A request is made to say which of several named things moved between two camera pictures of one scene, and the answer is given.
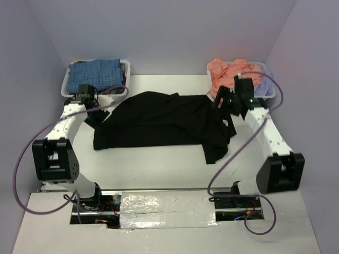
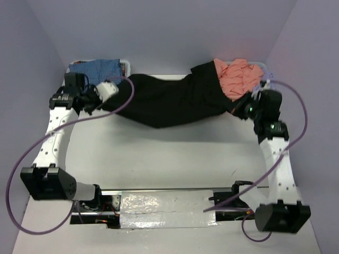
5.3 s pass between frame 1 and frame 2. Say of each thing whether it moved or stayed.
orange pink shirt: stayed
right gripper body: moved
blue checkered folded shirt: stayed
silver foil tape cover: stayed
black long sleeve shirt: moved
